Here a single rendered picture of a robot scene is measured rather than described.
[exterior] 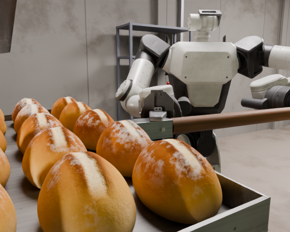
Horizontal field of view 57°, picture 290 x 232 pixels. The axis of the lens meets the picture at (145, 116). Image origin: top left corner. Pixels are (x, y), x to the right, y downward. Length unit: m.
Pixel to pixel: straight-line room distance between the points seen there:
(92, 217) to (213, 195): 0.09
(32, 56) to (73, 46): 0.52
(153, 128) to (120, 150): 0.17
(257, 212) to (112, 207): 0.10
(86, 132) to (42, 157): 0.13
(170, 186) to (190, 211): 0.02
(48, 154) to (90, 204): 0.11
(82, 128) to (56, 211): 0.23
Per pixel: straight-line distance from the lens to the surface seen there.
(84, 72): 3.69
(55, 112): 0.60
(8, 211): 0.19
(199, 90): 1.09
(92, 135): 0.38
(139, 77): 0.98
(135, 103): 0.81
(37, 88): 3.56
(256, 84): 0.97
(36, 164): 0.27
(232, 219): 0.20
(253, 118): 0.60
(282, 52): 1.18
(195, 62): 1.07
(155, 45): 1.11
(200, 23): 1.14
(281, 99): 0.90
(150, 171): 0.22
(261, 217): 0.22
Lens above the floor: 1.30
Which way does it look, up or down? 10 degrees down
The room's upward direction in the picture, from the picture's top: straight up
